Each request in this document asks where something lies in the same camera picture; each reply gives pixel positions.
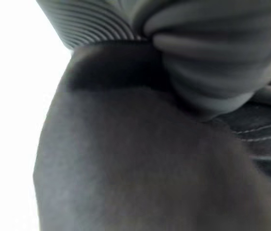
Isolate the white bed sheet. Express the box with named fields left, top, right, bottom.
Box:
left=0, top=0, right=75, bottom=231

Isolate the dark grey garment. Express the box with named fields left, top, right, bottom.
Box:
left=33, top=40, right=271, bottom=231

